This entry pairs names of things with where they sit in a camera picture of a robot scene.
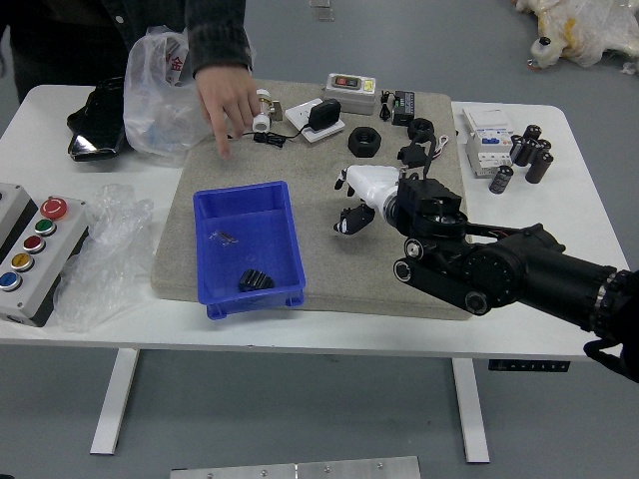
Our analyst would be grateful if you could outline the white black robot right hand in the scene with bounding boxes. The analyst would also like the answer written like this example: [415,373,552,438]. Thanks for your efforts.
[332,163,400,237]

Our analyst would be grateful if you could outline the person's left hand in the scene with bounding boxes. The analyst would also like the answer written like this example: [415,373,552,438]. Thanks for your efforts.
[193,64,262,161]

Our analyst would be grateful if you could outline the big black gear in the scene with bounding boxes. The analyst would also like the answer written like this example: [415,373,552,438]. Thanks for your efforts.
[237,267,276,293]

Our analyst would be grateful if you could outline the large black hex nut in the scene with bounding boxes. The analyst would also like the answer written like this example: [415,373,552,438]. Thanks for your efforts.
[346,126,383,159]

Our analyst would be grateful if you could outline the blue plastic box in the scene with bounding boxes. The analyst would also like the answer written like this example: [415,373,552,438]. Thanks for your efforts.
[193,180,307,320]

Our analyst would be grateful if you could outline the grey control box coloured buttons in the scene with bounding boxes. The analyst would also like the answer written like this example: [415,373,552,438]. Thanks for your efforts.
[0,182,90,328]

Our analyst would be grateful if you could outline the brass valve white ends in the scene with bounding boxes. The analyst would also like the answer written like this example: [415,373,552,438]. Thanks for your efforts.
[252,89,286,134]

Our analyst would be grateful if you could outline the black clamp sensor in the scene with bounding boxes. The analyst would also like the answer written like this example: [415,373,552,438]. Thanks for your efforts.
[396,142,428,171]

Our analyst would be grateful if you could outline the white plastic bag red print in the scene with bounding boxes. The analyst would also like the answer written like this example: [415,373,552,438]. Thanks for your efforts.
[123,27,211,169]

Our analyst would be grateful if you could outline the black module green terminals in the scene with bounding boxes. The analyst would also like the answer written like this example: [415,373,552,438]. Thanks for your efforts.
[390,89,417,127]

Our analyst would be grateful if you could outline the black power adapter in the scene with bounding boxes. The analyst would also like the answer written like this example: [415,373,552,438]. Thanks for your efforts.
[308,98,342,132]

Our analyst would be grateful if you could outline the grey-brown mat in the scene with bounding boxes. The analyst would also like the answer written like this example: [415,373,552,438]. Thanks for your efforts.
[150,78,473,321]

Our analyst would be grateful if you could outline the white circuit breaker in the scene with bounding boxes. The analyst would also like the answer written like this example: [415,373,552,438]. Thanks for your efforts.
[461,107,515,180]

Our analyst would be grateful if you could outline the person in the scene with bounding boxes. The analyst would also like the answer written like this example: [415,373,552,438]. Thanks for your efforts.
[0,0,191,107]

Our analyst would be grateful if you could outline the clear crumpled plastic bag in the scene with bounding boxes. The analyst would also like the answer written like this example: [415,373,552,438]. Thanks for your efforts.
[52,183,156,334]

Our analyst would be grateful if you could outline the black table control panel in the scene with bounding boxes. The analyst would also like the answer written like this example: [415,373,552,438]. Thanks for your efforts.
[487,358,571,373]

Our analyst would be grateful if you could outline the white table leg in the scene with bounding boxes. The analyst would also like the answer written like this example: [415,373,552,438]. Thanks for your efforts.
[89,348,140,456]
[452,357,491,464]

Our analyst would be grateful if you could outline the plush toy in plastic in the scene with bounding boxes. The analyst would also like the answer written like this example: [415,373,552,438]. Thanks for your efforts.
[513,0,639,76]

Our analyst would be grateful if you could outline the silver metal plate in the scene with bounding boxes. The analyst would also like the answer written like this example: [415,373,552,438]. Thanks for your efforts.
[169,455,421,479]

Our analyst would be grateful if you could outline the black adapter cord with plug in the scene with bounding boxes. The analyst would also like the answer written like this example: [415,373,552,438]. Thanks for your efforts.
[227,128,314,149]

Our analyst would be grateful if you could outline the white wall socket plate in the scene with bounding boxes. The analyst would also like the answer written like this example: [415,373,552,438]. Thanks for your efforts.
[284,99,346,144]

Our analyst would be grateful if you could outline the red white sensor wires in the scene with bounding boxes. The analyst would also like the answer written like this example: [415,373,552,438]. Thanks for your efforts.
[428,134,452,161]

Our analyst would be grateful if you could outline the grey switch box red green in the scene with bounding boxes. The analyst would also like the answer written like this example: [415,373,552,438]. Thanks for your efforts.
[321,72,378,117]

